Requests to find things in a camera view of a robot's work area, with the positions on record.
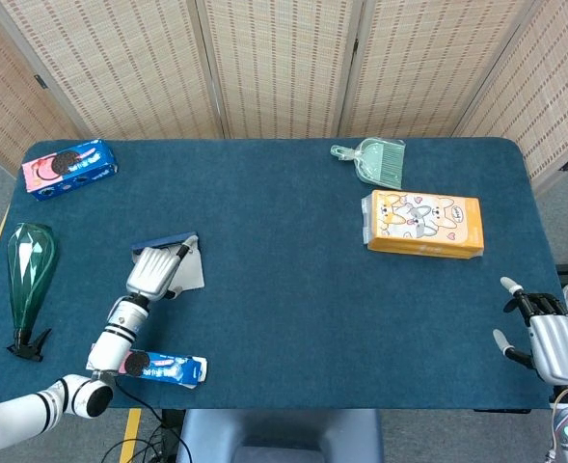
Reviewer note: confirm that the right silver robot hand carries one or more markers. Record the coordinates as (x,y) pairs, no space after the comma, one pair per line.
(560,347)

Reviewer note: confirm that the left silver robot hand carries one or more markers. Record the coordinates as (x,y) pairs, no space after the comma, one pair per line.
(151,272)

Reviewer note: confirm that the dark blue glasses case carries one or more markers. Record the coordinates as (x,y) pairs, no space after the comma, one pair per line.
(192,272)

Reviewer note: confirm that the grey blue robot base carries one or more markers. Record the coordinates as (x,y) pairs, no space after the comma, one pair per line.
(278,434)

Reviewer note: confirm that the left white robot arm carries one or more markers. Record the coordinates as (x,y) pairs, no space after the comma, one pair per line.
(115,342)

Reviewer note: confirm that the opened blue Oreo box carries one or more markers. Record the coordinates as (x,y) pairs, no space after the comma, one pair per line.
(172,369)

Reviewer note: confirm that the green spray bottle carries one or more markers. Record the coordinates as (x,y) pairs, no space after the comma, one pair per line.
(28,260)

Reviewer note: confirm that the closed blue Oreo box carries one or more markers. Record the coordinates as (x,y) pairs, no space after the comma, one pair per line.
(66,169)

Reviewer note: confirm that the teal table cloth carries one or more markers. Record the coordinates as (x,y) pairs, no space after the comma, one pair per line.
(283,241)

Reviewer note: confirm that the orange cartoon tissue pack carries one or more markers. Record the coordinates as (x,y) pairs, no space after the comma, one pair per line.
(423,222)

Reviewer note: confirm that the bamboo folding screen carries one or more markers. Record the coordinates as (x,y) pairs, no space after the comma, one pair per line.
(283,67)

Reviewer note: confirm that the mint green dustpan brush set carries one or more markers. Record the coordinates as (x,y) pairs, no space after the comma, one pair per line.
(377,164)

